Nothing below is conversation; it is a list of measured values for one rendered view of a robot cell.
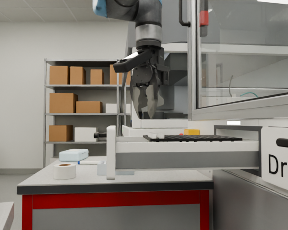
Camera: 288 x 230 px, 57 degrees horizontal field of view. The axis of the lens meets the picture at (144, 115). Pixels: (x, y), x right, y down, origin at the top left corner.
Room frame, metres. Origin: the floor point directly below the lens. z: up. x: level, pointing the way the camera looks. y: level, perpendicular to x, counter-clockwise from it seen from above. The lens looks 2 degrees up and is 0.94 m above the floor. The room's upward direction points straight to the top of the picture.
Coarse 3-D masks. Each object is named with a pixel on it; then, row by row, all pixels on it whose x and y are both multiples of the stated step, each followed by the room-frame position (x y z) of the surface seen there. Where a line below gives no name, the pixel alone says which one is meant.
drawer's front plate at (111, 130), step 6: (108, 126) 0.62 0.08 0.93; (114, 126) 0.62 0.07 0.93; (108, 132) 0.55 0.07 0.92; (114, 132) 0.55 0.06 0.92; (108, 138) 0.55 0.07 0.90; (114, 138) 0.55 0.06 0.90; (108, 144) 0.55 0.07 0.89; (114, 144) 0.55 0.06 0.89; (108, 150) 0.55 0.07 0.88; (114, 150) 0.55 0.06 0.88; (108, 156) 0.55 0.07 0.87; (114, 156) 0.55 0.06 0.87; (108, 162) 0.55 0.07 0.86; (114, 162) 0.55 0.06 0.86; (108, 168) 0.55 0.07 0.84; (114, 168) 0.55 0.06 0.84; (108, 174) 0.55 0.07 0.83; (114, 174) 0.55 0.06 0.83
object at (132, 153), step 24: (120, 144) 0.57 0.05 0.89; (144, 144) 0.58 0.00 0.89; (168, 144) 0.58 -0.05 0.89; (192, 144) 0.59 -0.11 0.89; (216, 144) 0.59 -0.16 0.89; (240, 144) 0.60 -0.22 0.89; (120, 168) 0.57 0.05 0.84; (144, 168) 0.57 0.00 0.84; (168, 168) 0.58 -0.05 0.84; (192, 168) 0.59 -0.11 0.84; (216, 168) 0.59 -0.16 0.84; (240, 168) 0.60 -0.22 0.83
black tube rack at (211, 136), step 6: (168, 138) 0.63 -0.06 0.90; (174, 138) 0.63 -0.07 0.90; (180, 138) 0.63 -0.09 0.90; (186, 138) 0.63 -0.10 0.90; (192, 138) 0.64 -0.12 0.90; (198, 138) 0.63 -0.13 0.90; (204, 138) 0.63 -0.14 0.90; (210, 138) 0.63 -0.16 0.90; (216, 138) 0.63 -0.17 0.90; (222, 138) 0.63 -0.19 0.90; (228, 138) 0.63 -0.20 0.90; (234, 138) 0.64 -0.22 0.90; (240, 138) 0.64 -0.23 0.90
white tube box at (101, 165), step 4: (100, 164) 0.90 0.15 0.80; (104, 164) 0.90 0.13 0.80; (100, 168) 0.90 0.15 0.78; (104, 168) 0.90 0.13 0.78; (100, 172) 0.90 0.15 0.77; (104, 172) 0.90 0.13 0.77; (116, 172) 0.90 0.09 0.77; (120, 172) 0.90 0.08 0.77; (124, 172) 0.90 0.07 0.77; (128, 172) 0.90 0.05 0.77; (132, 172) 0.90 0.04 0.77
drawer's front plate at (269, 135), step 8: (264, 128) 0.54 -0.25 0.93; (272, 128) 0.51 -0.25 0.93; (280, 128) 0.49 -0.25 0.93; (264, 136) 0.54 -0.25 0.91; (272, 136) 0.51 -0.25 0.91; (280, 136) 0.49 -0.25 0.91; (264, 144) 0.54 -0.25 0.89; (272, 144) 0.51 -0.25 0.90; (264, 152) 0.54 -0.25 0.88; (272, 152) 0.52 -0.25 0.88; (280, 152) 0.49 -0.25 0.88; (264, 160) 0.54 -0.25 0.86; (272, 160) 0.52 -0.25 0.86; (280, 160) 0.49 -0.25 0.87; (264, 168) 0.54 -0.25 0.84; (272, 168) 0.52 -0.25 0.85; (280, 168) 0.49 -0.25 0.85; (264, 176) 0.55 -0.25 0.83; (272, 176) 0.52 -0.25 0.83; (280, 176) 0.49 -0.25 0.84; (280, 184) 0.49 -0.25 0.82
